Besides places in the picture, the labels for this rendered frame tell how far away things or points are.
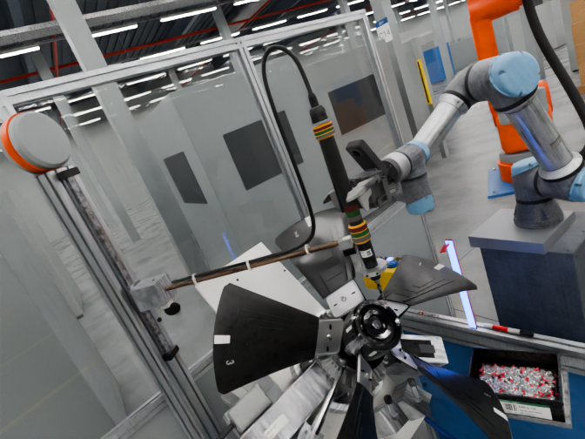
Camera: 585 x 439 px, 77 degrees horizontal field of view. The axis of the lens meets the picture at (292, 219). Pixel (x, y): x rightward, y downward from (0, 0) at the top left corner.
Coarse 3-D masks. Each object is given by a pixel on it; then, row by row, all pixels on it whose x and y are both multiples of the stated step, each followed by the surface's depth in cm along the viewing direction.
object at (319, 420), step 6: (342, 372) 87; (336, 378) 86; (336, 384) 85; (330, 390) 84; (330, 396) 83; (324, 402) 82; (330, 402) 82; (324, 408) 81; (324, 414) 80; (318, 420) 79; (324, 420) 80; (312, 426) 79; (318, 426) 78; (318, 432) 78
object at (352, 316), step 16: (368, 304) 84; (384, 304) 85; (352, 320) 81; (368, 320) 83; (384, 320) 83; (352, 336) 81; (368, 336) 80; (384, 336) 80; (400, 336) 81; (352, 352) 83; (368, 352) 80; (384, 352) 79; (352, 368) 86
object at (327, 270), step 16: (336, 208) 103; (304, 224) 103; (320, 224) 102; (336, 224) 100; (288, 240) 103; (304, 240) 101; (320, 240) 99; (304, 256) 99; (320, 256) 97; (336, 256) 95; (304, 272) 98; (320, 272) 96; (336, 272) 93; (352, 272) 92; (320, 288) 95; (336, 288) 92
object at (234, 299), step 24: (240, 288) 79; (240, 312) 78; (264, 312) 79; (288, 312) 80; (240, 336) 77; (264, 336) 79; (288, 336) 80; (312, 336) 82; (216, 360) 76; (240, 360) 78; (264, 360) 79; (288, 360) 82; (240, 384) 78
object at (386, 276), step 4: (388, 260) 139; (388, 268) 134; (392, 268) 133; (384, 272) 133; (388, 272) 132; (392, 272) 130; (384, 276) 134; (388, 276) 132; (364, 280) 143; (368, 280) 141; (372, 280) 140; (380, 280) 136; (384, 280) 135; (388, 280) 133; (368, 284) 142; (372, 284) 141; (376, 284) 139; (380, 284) 137; (384, 284) 136; (376, 288) 140
